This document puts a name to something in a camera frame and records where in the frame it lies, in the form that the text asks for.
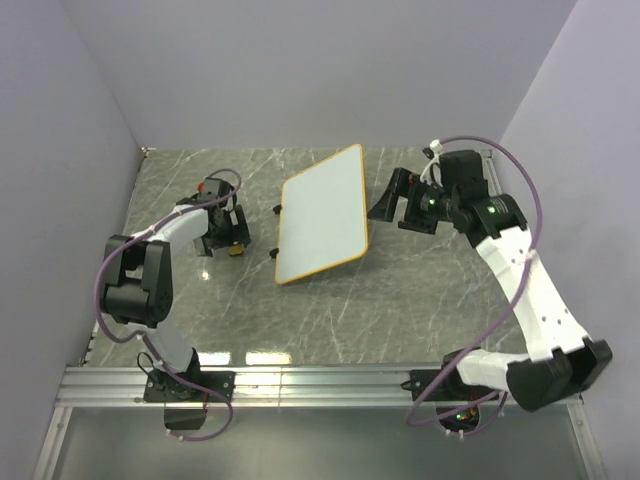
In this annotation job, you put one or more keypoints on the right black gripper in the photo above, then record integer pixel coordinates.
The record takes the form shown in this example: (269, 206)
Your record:
(404, 184)

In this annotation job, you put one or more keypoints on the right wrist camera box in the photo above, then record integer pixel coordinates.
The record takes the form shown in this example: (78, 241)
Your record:
(462, 174)

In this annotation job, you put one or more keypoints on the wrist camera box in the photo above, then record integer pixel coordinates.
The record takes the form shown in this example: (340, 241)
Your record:
(212, 188)
(462, 174)

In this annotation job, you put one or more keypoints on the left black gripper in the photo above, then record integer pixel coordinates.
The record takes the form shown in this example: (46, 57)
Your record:
(237, 232)

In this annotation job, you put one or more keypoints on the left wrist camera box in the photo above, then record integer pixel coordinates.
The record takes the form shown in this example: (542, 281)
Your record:
(212, 188)

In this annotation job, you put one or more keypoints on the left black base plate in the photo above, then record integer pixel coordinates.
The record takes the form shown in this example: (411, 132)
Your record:
(220, 385)

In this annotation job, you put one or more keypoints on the yellow framed whiteboard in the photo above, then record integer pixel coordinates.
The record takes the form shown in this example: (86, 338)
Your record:
(323, 217)

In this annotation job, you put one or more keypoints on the yellow black eraser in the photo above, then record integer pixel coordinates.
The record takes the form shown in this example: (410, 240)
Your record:
(237, 249)

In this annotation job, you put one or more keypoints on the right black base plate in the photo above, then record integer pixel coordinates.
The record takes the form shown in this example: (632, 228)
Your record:
(450, 389)

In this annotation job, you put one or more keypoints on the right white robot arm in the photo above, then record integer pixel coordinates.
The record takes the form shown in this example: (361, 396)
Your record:
(561, 359)

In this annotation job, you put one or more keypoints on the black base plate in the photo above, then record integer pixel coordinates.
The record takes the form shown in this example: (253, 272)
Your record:
(220, 385)
(450, 389)

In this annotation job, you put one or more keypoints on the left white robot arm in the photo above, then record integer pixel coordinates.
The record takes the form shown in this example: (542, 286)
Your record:
(135, 286)

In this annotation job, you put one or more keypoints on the aluminium front rail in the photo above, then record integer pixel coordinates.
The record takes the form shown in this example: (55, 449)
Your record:
(340, 386)

